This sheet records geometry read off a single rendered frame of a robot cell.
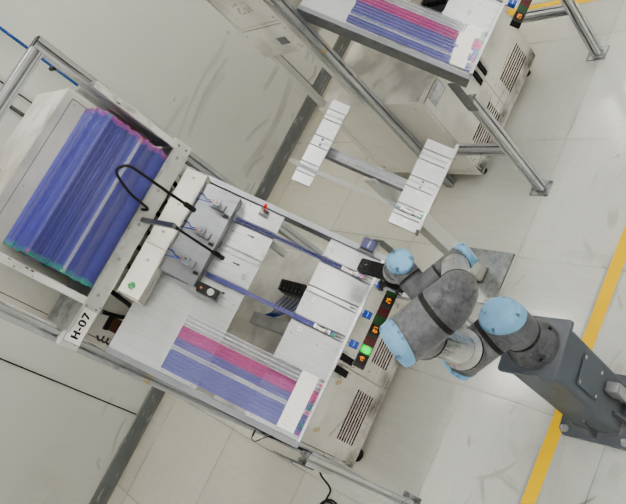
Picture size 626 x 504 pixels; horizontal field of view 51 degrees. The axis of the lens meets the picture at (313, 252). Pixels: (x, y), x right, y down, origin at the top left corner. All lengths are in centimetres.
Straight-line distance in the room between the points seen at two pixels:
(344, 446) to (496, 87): 176
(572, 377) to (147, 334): 135
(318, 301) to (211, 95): 216
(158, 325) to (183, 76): 208
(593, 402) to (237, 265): 122
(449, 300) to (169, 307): 112
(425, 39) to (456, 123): 53
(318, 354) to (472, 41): 131
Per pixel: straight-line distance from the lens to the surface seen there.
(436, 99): 292
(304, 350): 221
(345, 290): 225
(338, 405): 272
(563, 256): 284
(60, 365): 388
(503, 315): 185
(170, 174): 230
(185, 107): 403
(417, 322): 147
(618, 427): 244
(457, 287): 149
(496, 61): 327
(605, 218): 286
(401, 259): 187
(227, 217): 226
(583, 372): 215
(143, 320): 230
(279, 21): 282
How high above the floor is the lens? 226
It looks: 37 degrees down
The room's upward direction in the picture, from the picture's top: 53 degrees counter-clockwise
